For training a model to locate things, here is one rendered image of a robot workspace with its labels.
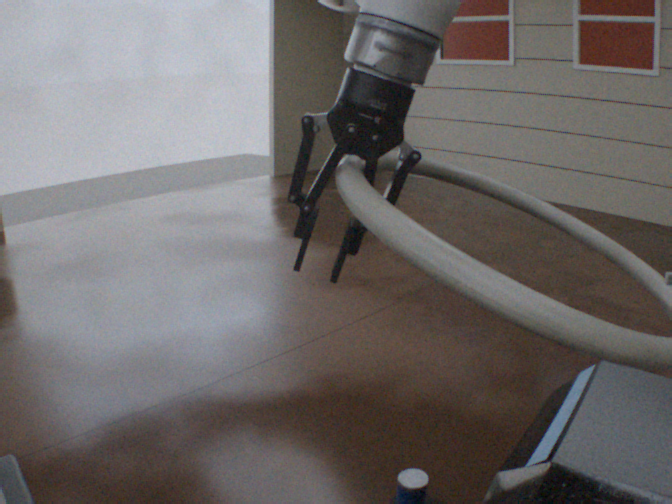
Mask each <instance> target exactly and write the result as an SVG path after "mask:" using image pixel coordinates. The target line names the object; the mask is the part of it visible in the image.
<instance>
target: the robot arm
mask: <svg viewBox="0 0 672 504"><path fill-rule="evenodd" d="M318 1H319V2H320V3H322V4H323V5H326V6H328V7H330V8H332V9H334V10H337V11H340V12H343V13H347V14H351V15H357V16H358V17H357V18H356V21H355V23H356V24H355V27H354V30H353V33H352V36H351V39H350V41H349V44H348V47H347V50H346V53H345V59H346V60H347V61H349V62H352V63H355V65H354V66H353V68H351V67H348V68H347V71H346V74H345V77H344V80H343V83H342V86H341V89H340V92H339V95H338V98H337V100H336V103H335V104H334V106H333V107H331V108H330V109H329V111H328V112H327V113H320V114H313V113H310V112H309V113H306V114H305V115H304V116H303V117H302V119H301V124H302V133H303V138H302V142H301V145H300V149H299V153H298V157H297V161H296V165H295V169H294V173H293V177H292V182H291V185H290V189H289V193H288V201H289V202H290V203H294V204H295V205H297V206H298V207H299V209H300V215H299V218H298V221H297V224H296V227H295V231H294V237H296V238H299V239H302V243H301V246H300V249H299V252H298V255H297V259H296V262H295V265H294V268H293V270H294V271H297V272H299V271H300V268H301V265H302V262H303V259H304V256H305V253H306V250H307V246H308V243H309V240H310V237H311V234H312V231H313V228H314V225H315V222H316V219H317V216H318V212H319V209H320V208H317V207H315V205H316V203H317V201H318V199H319V198H320V196H321V194H322V192H323V191H324V189H325V187H326V185H327V183H328V182H329V180H330V178H331V176H332V175H333V173H334V171H335V169H336V168H337V166H338V164H339V162H340V161H341V159H342V157H343V155H344V154H347V155H356V156H357V157H359V158H361V159H362V160H365V168H364V176H365V178H366V180H367V181H368V182H369V184H370V185H371V186H372V187H373V188H374V182H375V176H376V170H377V164H378V159H379V158H380V157H382V156H383V155H385V154H386V153H388V152H389V151H391V150H392V149H394V148H395V147H397V146H399V148H400V149H399V152H398V159H399V162H398V164H397V166H396V168H395V170H394V173H393V175H392V177H391V180H390V182H389V184H388V187H387V189H386V191H385V194H384V196H383V197H384V198H385V199H386V200H387V201H388V202H390V203H391V204H392V205H393V206H395V204H396V201H397V199H398V197H399V195H400V192H401V190H402V188H403V185H404V183H405V181H406V178H407V176H408V174H409V171H410V170H411V169H412V168H413V167H414V166H415V165H416V164H417V163H418V162H419V161H420V160H421V158H422V155H421V153H420V151H419V149H418V148H416V147H413V146H412V145H411V144H410V143H409V142H407V141H406V140H405V139H404V123H405V120H406V117H407V114H408V111H409V108H410V106H411V103H412V100H413V97H414V94H415V92H416V90H415V89H413V88H411V85H412V83H414V84H417V85H423V84H425V79H426V77H427V74H428V71H429V69H430V65H432V64H433V61H434V58H435V55H436V52H437V51H438V49H439V46H440V45H439V44H440V41H441V39H442V36H443V34H444V32H445V30H446V29H447V27H448V26H449V24H450V23H451V22H452V21H453V19H454V18H455V16H456V14H457V12H458V9H459V7H460V5H461V3H462V0H318ZM325 123H328V125H329V128H330V131H331V134H332V137H333V140H334V143H335V146H334V148H333V150H332V152H331V153H330V155H329V157H328V159H327V161H326V162H325V164H324V166H323V168H322V169H321V171H320V173H319V175H318V177H317V178H316V180H315V182H314V184H313V186H312V187H311V189H310V191H309V193H308V195H306V194H304V193H303V192H302V188H303V184H304V180H305V177H306V173H307V169H308V165H309V161H310V157H311V153H312V150H313V146H314V142H315V138H316V133H319V132H321V130H322V128H323V125H324V124H325ZM367 231H368V229H367V228H366V227H365V226H364V225H363V224H362V223H361V222H360V221H359V220H358V218H357V220H355V219H351V218H350V221H349V223H348V226H347V229H346V232H345V235H344V238H343V240H342V243H341V246H340V249H339V252H338V255H337V258H336V260H335V263H334V266H333V269H332V273H331V279H330V282H332V283H335V284H336V283H337V281H338V278H339V275H340V272H341V269H342V267H343V264H344V261H345V258H346V256H347V254H350V255H353V256H355V255H356V254H357V253H358V251H359V248H360V245H361V243H362V240H363V237H364V235H365V233H366V232H367Z"/></svg>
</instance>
